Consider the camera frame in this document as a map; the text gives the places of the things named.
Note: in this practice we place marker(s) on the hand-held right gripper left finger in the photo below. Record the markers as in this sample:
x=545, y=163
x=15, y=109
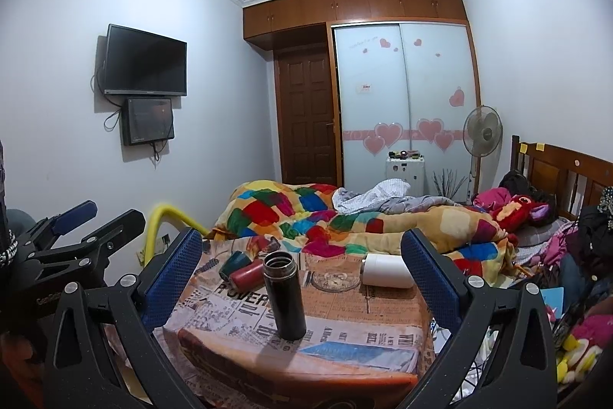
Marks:
x=173, y=282

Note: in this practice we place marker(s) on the striped grey white cloth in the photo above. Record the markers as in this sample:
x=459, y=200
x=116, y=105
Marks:
x=383, y=191

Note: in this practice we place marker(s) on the white cup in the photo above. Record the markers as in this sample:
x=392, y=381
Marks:
x=385, y=272

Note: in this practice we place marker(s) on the newspaper print tablecloth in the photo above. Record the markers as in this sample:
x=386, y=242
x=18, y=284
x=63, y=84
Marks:
x=345, y=318

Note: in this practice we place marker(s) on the wooden bed headboard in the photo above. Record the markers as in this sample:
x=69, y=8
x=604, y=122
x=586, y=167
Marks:
x=555, y=172

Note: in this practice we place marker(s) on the small white cabinet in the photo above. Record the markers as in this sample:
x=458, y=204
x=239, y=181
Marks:
x=404, y=176

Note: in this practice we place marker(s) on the glass ashtray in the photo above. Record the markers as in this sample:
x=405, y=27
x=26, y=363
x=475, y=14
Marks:
x=335, y=282

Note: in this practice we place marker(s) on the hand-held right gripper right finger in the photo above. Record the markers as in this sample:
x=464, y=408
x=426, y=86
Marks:
x=431, y=284

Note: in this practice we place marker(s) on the red cup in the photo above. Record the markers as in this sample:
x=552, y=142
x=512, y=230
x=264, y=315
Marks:
x=246, y=277

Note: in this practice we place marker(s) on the black clothing pile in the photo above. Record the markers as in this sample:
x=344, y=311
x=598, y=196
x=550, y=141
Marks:
x=596, y=227

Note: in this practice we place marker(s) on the wall-mounted black television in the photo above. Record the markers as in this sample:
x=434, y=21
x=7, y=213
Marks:
x=145, y=60

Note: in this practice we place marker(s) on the small black wall monitor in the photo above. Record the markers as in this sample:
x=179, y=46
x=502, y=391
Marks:
x=147, y=120

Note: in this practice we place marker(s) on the yellow foam tube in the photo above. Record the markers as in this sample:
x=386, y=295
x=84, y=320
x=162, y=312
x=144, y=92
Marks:
x=165, y=215

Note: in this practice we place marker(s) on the yellow plush toy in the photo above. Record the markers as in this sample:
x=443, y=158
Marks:
x=577, y=356

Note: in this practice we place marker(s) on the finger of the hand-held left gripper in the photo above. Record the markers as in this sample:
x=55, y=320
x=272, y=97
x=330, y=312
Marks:
x=112, y=231
x=74, y=217

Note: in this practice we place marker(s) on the green cup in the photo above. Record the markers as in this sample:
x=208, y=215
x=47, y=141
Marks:
x=232, y=264

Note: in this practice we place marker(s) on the standing electric fan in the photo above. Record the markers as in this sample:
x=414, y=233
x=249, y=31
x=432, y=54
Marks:
x=481, y=128

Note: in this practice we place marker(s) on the pink clothing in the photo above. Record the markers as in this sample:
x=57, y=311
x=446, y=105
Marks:
x=491, y=198

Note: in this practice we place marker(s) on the black thermos bottle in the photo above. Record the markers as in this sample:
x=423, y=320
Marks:
x=283, y=299

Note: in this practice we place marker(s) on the dark dried twigs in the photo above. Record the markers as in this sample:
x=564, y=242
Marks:
x=450, y=184

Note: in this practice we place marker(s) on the brown wooden overhead cabinet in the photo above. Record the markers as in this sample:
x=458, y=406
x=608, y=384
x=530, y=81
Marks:
x=354, y=6

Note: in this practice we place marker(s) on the red plush toy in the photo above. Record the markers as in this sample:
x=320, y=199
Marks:
x=519, y=210

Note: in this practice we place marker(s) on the colourful patchwork quilt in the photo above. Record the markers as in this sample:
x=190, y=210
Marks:
x=306, y=217

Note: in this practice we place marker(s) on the black bag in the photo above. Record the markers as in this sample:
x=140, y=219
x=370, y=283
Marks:
x=515, y=184

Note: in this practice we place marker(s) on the white heart-print sliding wardrobe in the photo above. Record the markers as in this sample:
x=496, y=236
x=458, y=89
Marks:
x=402, y=92

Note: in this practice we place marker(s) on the brown wooden door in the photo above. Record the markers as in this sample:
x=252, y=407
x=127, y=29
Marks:
x=306, y=116

